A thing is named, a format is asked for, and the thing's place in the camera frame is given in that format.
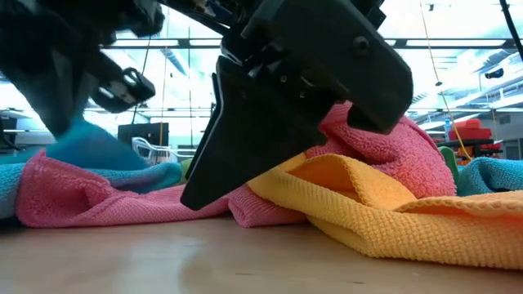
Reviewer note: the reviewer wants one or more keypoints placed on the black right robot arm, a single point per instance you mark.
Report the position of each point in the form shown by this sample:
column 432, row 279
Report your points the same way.
column 192, row 12

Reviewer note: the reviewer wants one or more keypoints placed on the clear water bottle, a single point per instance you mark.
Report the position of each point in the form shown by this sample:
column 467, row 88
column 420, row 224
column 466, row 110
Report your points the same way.
column 448, row 128

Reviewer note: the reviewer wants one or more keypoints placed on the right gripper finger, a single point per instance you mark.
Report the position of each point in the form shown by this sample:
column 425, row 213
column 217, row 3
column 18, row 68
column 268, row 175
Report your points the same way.
column 253, row 134
column 359, row 69

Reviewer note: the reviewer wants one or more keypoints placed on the orange microfiber towel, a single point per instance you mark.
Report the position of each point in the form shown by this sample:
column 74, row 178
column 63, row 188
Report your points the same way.
column 347, row 204

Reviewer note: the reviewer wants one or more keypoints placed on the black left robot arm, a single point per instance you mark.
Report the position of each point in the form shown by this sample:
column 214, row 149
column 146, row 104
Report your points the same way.
column 61, row 20

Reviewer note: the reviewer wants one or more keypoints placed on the pink microfiber towel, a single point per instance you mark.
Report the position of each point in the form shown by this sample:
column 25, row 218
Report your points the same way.
column 122, row 204

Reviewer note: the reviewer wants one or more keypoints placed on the red storage bins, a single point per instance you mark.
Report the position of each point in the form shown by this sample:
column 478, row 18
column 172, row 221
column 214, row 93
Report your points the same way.
column 470, row 132

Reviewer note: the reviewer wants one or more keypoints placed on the black ceiling light rail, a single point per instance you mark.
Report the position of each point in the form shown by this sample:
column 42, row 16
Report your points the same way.
column 400, row 42

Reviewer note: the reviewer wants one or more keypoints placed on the clear plastic bin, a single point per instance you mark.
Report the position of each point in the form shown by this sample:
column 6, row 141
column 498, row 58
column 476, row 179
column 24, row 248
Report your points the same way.
column 151, row 151

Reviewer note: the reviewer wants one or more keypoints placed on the black computer monitor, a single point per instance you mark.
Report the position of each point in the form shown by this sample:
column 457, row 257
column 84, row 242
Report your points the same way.
column 143, row 131

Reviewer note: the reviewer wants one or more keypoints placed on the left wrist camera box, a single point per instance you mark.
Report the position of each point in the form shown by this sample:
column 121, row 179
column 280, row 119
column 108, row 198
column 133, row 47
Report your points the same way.
column 122, row 92

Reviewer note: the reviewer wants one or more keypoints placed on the black ceiling dome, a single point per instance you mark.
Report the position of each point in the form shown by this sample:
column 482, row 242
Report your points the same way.
column 494, row 74

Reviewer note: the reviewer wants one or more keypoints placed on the blue microfiber towel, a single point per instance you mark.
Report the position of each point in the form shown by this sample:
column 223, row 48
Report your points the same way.
column 490, row 175
column 94, row 151

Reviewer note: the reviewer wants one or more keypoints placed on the green microfiber towel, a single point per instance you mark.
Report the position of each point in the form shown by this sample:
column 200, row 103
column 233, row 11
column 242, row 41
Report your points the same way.
column 449, row 163

